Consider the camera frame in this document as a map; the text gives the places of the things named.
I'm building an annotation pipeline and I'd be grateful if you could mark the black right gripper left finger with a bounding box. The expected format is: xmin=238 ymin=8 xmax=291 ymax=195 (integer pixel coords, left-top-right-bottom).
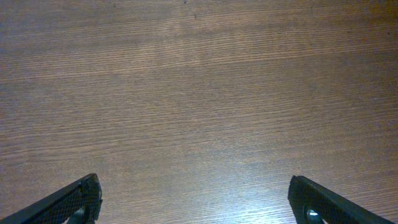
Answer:
xmin=1 ymin=173 xmax=103 ymax=224

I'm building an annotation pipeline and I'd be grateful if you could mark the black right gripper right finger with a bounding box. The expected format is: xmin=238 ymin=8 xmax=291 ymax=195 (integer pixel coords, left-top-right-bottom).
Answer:
xmin=288 ymin=175 xmax=394 ymax=224

